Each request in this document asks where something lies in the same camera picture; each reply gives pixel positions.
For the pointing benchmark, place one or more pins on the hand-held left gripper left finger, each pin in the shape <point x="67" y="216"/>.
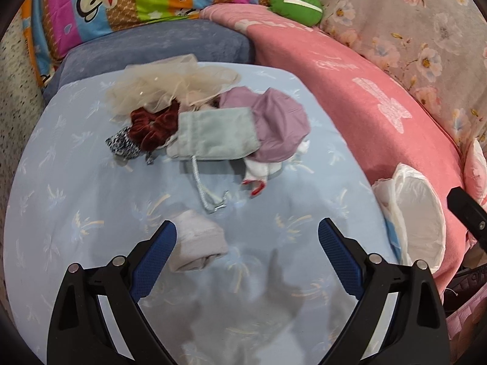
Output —
<point x="156" y="259"/>

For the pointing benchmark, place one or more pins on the beige tulle cloth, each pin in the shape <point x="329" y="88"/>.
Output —
<point x="152" y="83"/>

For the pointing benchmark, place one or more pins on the blue-grey cushion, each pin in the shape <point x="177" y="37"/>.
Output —
<point x="152" y="45"/>

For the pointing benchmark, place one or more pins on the white plastic bag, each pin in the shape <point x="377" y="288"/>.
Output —
<point x="414" y="213"/>

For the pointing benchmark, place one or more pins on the pale pink cloth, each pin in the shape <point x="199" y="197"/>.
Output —
<point x="201" y="100"/>

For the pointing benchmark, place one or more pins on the pink blanket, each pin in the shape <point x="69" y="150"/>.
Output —
<point x="361" y="121"/>

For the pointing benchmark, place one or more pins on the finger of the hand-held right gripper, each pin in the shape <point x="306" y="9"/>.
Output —
<point x="466" y="209"/>

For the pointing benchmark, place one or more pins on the green cushion with white tick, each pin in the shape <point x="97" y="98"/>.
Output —
<point x="293" y="7"/>

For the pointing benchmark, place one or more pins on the mauve fabric bag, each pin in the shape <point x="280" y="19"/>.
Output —
<point x="277" y="121"/>

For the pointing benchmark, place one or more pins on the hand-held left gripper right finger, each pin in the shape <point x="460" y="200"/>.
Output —
<point x="338" y="259"/>

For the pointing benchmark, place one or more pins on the grey floral blanket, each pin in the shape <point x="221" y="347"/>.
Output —
<point x="399" y="26"/>

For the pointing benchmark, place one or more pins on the white rolled sock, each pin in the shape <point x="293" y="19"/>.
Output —
<point x="201" y="239"/>

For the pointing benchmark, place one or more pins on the striped monkey print sheet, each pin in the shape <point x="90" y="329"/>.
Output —
<point x="95" y="3"/>

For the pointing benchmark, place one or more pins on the pink quilted bedding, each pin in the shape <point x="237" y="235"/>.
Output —
<point x="458" y="327"/>

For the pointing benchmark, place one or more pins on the white speckled cloth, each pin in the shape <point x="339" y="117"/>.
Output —
<point x="19" y="102"/>

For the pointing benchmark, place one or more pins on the dark red velvet scrunchie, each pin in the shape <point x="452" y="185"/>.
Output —
<point x="152" y="125"/>

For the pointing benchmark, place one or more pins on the light blue printed sheet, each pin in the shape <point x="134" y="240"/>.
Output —
<point x="76" y="182"/>

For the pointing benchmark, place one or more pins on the white sock with red trim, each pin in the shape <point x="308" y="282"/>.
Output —
<point x="262" y="171"/>

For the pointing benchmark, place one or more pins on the leopard print scrunchie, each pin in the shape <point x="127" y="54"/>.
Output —
<point x="121" y="144"/>

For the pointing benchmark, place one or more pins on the pink pillow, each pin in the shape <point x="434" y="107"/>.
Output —
<point x="477" y="167"/>

